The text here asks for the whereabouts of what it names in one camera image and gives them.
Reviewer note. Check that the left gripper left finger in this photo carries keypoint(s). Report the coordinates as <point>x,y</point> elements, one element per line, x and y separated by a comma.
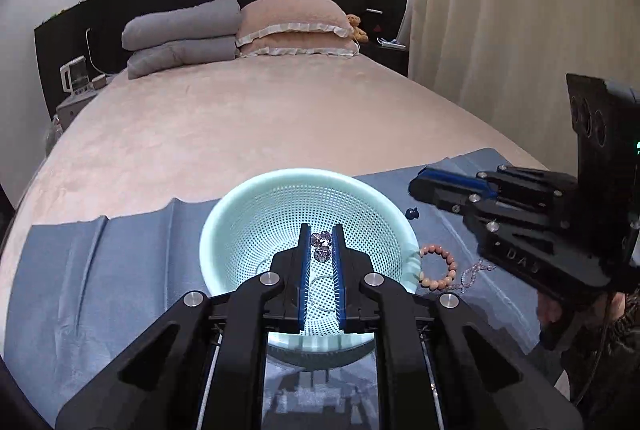
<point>289,309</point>

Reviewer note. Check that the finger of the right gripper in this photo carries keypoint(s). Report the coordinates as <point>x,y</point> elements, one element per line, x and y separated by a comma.
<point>430,179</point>
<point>442,199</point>

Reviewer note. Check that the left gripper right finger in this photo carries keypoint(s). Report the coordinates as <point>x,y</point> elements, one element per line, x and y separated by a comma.
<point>354,310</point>

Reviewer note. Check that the silver gem pendant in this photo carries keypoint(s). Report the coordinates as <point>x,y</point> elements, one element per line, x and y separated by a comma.
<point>321,246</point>

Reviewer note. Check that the person's right hand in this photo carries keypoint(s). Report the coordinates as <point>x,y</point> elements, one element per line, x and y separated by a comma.
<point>549,311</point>

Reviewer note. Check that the small dark blue ornament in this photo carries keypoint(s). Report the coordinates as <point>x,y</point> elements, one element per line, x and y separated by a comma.
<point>412,213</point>

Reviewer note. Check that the mint green plastic basket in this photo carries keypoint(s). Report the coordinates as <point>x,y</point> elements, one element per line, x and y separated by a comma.
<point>263,215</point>

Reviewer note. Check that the black nightstand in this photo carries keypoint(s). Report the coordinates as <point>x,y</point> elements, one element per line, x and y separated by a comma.
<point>396,60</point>

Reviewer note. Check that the brown teddy bear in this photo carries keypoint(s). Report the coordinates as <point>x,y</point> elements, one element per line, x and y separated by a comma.
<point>358,34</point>

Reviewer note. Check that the cream curtain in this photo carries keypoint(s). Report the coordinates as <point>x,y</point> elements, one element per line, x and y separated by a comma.
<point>506,62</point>

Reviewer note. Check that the lower pink frilled pillow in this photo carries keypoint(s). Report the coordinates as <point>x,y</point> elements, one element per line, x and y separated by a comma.
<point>301,43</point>

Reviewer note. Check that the pink frilled pillow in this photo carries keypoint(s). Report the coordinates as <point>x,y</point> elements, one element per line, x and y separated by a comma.
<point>301,43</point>
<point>261,18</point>

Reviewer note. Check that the pink bedspread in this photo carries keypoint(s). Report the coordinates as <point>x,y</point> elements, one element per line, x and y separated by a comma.
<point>193,133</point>

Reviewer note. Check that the blue cloth mat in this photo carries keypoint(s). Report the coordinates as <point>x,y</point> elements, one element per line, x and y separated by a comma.
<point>83,291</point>

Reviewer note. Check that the upper pink frilled pillow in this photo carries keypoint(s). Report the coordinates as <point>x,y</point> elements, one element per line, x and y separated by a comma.
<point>261,18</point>

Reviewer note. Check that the upper grey folded quilt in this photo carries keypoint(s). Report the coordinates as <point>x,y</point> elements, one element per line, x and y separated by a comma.
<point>217,18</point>

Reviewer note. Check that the grey folded quilt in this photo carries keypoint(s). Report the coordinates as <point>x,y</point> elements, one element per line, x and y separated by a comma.
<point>217,18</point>
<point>181,53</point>

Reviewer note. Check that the lower grey folded quilt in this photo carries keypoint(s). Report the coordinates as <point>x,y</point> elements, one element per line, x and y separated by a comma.
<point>181,53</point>

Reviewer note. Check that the white bedside appliance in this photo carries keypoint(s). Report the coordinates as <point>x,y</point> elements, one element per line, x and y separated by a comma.
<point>75,77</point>

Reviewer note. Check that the black headboard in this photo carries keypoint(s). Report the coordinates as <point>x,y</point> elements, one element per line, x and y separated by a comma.
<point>93,29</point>

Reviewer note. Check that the black camera box right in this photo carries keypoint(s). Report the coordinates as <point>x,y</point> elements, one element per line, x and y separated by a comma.
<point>605,118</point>

